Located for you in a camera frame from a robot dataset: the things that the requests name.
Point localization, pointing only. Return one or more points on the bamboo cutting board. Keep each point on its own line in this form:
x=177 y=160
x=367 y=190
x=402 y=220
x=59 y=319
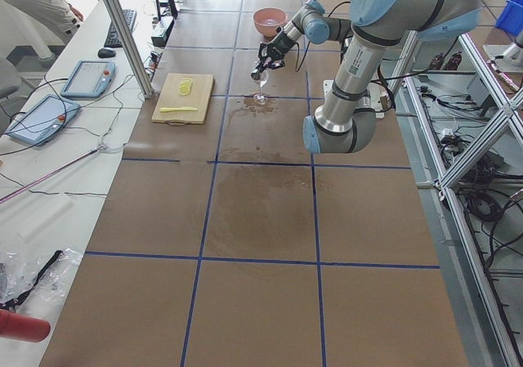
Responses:
x=199 y=97

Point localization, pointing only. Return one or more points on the pink bowl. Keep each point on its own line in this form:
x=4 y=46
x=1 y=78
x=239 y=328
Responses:
x=265 y=13

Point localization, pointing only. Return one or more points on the teach pendant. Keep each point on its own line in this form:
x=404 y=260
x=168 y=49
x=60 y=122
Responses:
x=89 y=79
x=43 y=121

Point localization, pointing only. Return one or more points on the blue plastic bin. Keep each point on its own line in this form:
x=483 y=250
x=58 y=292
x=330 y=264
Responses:
x=511 y=18

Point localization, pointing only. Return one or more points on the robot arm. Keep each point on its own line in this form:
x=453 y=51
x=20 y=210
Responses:
x=345 y=122

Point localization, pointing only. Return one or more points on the person in beige shirt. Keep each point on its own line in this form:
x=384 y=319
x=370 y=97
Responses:
x=41 y=3

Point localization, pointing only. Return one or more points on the near teach pendant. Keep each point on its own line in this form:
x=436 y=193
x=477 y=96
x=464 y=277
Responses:
x=43 y=121

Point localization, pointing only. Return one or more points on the far teach pendant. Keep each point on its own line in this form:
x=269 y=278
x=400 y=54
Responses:
x=89 y=79

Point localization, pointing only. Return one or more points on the yellow plastic knife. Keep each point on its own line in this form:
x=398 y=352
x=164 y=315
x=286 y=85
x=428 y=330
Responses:
x=178 y=109

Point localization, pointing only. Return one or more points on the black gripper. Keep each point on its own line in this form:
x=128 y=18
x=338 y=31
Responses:
x=279 y=43

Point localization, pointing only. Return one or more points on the clear plastic bag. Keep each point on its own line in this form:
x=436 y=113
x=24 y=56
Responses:
x=43 y=282

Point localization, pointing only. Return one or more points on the aluminium frame post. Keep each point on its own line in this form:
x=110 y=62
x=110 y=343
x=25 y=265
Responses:
x=115 y=11

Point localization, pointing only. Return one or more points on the red cylinder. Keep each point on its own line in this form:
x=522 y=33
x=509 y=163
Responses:
x=23 y=328

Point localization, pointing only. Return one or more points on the pink metal rod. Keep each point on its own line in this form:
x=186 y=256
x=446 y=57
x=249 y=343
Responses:
x=47 y=176

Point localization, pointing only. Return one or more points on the black computer mouse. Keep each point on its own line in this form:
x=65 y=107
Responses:
x=105 y=53

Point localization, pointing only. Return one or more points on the clear wine glass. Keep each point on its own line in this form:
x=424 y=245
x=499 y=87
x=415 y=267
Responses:
x=259 y=96

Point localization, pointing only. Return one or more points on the clear ice cubes pile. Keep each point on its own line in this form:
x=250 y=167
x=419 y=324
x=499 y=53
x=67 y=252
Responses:
x=271 y=22

